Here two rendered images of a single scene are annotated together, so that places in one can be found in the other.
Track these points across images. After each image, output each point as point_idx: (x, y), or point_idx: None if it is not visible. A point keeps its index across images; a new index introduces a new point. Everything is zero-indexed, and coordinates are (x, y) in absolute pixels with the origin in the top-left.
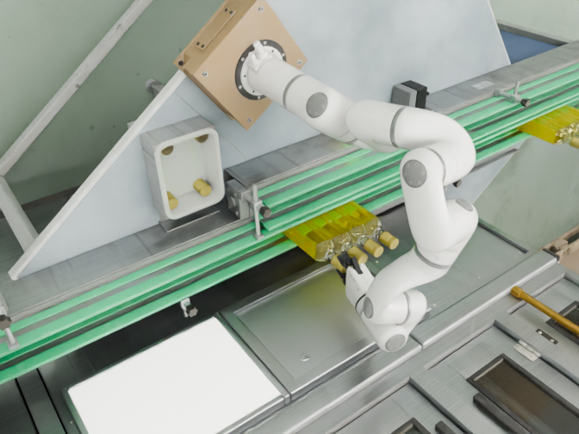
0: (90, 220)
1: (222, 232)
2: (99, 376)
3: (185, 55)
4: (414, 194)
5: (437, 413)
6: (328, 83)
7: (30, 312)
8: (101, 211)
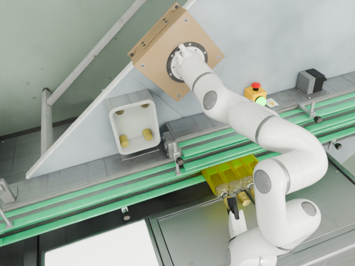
0: (73, 148)
1: (157, 165)
2: (64, 247)
3: (134, 49)
4: (261, 197)
5: None
6: (246, 69)
7: (27, 203)
8: (80, 144)
